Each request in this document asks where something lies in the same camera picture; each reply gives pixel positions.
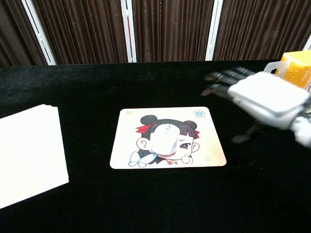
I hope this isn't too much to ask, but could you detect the yellow snack package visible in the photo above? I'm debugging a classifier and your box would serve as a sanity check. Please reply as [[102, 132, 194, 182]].
[[263, 50, 311, 94]]

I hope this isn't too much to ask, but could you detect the white computer mouse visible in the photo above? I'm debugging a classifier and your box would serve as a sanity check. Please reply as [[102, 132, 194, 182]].
[[150, 121, 181, 156]]

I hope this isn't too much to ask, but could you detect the white paper notebook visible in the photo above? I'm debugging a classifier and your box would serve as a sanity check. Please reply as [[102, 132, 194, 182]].
[[0, 104, 70, 210]]

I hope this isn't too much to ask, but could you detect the black velvet tablecloth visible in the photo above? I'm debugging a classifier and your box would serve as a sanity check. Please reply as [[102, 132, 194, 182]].
[[0, 59, 311, 233]]

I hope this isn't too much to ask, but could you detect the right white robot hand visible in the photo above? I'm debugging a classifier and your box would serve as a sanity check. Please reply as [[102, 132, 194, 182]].
[[201, 67, 311, 144]]

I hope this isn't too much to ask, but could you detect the dark brown curtain panel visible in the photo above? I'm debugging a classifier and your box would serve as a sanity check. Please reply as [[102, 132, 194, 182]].
[[213, 0, 311, 61], [32, 0, 129, 65], [0, 0, 49, 69], [131, 0, 215, 63]]

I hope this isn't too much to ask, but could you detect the cartoon girl mouse pad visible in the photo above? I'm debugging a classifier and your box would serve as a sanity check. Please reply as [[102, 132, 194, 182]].
[[109, 106, 227, 169]]

